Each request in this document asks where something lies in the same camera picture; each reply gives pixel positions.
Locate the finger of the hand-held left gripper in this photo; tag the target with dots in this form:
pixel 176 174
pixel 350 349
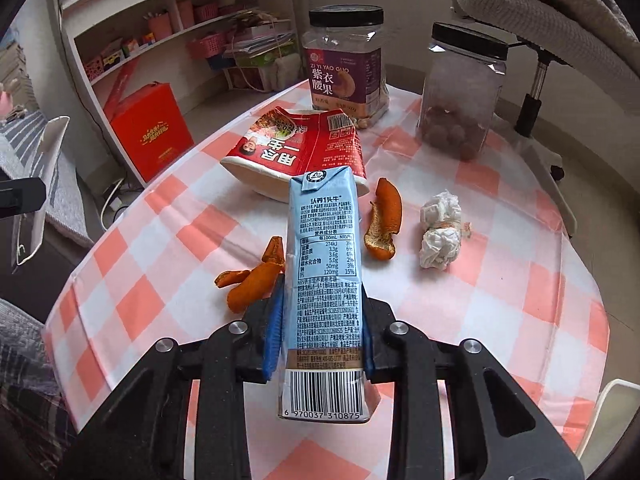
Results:
pixel 20 197

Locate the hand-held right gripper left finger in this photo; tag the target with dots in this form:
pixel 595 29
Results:
pixel 274 332

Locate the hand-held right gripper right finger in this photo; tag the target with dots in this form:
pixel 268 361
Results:
pixel 368 355

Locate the blue milk carton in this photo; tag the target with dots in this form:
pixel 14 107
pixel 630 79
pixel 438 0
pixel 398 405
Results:
pixel 325 260

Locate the white plastic bin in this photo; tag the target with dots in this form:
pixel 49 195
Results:
pixel 607 420

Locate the thick orange peel piece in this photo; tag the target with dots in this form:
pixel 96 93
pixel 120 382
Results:
pixel 252 287

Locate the grey striped bedding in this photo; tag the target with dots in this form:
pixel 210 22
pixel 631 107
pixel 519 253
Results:
pixel 70 195

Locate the flat orange peel strip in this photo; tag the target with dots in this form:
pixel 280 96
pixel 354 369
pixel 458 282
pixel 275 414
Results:
pixel 231 277

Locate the small upright orange peel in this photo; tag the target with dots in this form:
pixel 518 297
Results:
pixel 274 250

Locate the white bookshelf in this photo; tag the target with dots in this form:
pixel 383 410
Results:
pixel 85 75

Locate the orange checkered tablecloth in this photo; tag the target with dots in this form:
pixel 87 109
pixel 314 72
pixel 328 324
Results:
pixel 500 310

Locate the flat red box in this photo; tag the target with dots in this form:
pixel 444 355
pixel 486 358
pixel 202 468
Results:
pixel 120 90

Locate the red gift box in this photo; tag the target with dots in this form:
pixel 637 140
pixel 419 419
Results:
pixel 155 135

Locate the large curled orange peel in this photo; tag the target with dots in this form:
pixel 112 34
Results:
pixel 387 205

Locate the crumpled white tissue paper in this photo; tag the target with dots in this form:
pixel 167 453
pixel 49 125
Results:
pixel 440 210

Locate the crushed red noodle cup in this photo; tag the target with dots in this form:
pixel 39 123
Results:
pixel 280 150

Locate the person's plaid pants leg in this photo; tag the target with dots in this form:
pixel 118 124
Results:
pixel 25 400

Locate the pink basket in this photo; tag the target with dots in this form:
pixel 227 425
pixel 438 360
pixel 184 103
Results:
pixel 206 46

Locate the cashew jar with purple label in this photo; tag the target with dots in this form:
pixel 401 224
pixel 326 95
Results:
pixel 340 80

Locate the clear jar of brown nuts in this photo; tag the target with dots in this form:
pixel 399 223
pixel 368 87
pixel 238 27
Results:
pixel 455 105

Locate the stack of papers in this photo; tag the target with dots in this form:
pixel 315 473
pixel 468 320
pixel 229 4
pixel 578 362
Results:
pixel 260 35

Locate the grey mesh office chair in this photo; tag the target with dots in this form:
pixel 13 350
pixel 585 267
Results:
pixel 550 15

